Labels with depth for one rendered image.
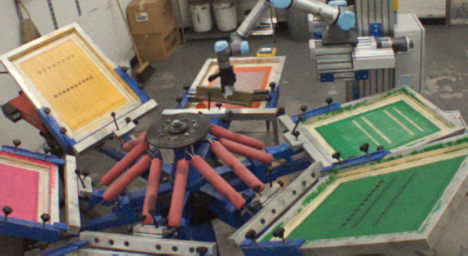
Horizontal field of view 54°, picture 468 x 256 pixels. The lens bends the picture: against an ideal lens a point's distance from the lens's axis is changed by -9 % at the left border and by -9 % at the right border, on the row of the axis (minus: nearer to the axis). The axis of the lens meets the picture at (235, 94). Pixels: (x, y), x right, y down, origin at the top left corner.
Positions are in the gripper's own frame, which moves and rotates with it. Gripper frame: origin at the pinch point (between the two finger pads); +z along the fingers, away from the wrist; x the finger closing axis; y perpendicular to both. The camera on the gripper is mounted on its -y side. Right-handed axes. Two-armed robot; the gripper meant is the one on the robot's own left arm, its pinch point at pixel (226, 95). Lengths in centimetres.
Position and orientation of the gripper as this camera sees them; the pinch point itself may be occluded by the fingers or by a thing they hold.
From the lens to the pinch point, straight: 305.3
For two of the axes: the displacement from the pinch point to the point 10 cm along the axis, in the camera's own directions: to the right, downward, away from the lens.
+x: 2.0, -4.9, 8.5
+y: 9.7, -0.2, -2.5
